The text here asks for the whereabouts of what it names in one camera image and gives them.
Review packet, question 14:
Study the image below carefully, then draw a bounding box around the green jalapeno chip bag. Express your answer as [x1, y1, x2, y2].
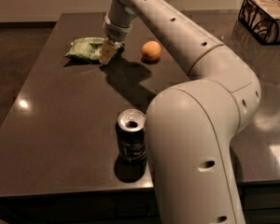
[64, 36, 124, 62]

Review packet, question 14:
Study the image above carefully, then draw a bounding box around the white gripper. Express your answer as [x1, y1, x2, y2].
[99, 15, 132, 64]

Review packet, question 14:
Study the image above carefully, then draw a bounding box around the orange fruit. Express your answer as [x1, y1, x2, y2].
[141, 41, 161, 62]

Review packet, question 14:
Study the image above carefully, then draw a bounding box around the black wire basket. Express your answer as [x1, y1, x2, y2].
[238, 0, 280, 45]

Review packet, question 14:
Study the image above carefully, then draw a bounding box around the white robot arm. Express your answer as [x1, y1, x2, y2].
[100, 0, 261, 224]

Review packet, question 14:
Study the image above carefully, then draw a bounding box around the blue pepsi can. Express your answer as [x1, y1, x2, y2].
[116, 109, 146, 163]

